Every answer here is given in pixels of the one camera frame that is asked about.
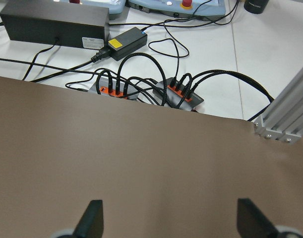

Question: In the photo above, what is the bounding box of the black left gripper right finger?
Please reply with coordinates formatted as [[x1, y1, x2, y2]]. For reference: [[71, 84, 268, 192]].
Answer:
[[237, 198, 279, 238]]

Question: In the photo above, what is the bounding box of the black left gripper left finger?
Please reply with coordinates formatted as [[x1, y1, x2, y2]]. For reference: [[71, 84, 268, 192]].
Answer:
[[72, 200, 103, 238]]

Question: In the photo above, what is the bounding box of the small black power brick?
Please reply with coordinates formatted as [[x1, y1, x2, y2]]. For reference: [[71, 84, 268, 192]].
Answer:
[[108, 27, 148, 61]]

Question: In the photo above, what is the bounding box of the black power adapter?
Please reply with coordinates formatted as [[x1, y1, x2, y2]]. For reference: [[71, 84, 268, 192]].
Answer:
[[0, 0, 109, 50]]

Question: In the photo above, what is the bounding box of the dark thermos bottle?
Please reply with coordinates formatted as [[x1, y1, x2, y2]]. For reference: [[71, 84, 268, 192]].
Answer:
[[243, 0, 269, 14]]

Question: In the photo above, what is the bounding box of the aluminium frame post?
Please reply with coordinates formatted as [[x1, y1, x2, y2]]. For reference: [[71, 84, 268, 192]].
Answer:
[[254, 67, 303, 144]]

